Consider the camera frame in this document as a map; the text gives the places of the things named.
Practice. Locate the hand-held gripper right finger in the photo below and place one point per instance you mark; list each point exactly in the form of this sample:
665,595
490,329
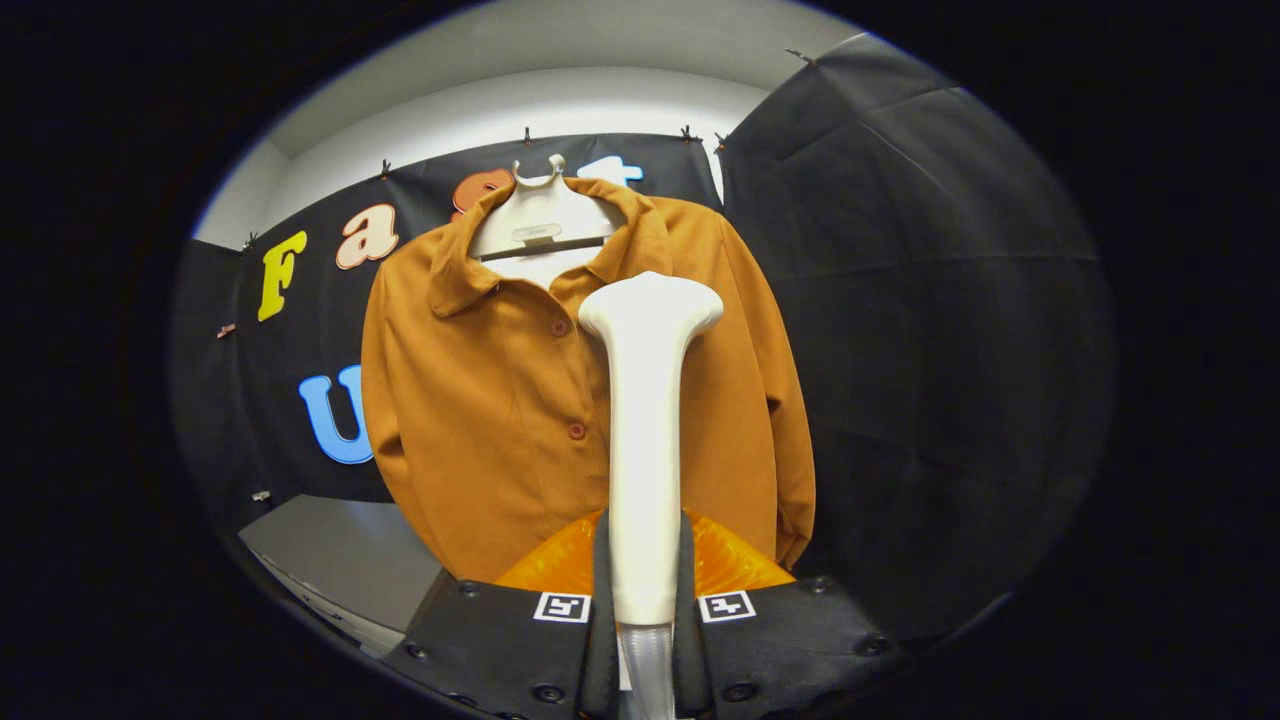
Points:
690,660

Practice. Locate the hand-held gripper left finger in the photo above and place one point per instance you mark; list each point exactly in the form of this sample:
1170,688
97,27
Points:
598,660

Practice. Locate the white garment steamer head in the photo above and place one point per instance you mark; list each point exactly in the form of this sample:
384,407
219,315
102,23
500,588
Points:
645,450

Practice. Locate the orange button shirt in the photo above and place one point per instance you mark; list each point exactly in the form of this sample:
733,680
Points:
480,420

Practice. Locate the white clothes hanger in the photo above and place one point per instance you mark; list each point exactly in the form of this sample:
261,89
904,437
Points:
540,215

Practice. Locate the grey cabinet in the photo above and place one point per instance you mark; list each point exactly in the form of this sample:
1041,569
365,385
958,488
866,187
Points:
350,550

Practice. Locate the row of black clips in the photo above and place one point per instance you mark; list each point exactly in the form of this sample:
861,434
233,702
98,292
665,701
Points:
527,136

